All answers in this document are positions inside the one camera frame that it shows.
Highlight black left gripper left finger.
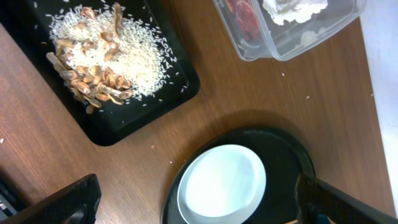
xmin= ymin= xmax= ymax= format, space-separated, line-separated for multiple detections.
xmin=1 ymin=174 xmax=101 ymax=224

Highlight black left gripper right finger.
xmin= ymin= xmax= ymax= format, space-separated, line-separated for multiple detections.
xmin=295 ymin=174 xmax=397 ymax=224

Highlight wooden chopstick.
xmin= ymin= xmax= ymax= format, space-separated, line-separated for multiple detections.
xmin=284 ymin=220 xmax=299 ymax=224

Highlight white dinner plate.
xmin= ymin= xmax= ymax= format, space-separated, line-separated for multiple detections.
xmin=177 ymin=144 xmax=267 ymax=224

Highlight rice and shell leftovers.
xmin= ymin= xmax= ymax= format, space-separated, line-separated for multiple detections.
xmin=44 ymin=1 xmax=189 ymax=114

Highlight white tissue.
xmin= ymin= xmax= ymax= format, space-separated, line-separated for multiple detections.
xmin=262 ymin=0 xmax=328 ymax=26

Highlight red snack wrapper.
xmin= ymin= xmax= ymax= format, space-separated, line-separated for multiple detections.
xmin=226 ymin=0 xmax=260 ymax=42

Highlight clear plastic waste bin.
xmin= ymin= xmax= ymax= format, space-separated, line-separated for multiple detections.
xmin=214 ymin=0 xmax=366 ymax=61

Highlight black rectangular waste tray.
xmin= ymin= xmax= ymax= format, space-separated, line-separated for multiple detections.
xmin=1 ymin=0 xmax=200 ymax=146

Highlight round black serving tray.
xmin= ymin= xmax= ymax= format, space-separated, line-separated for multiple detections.
xmin=160 ymin=126 xmax=316 ymax=224

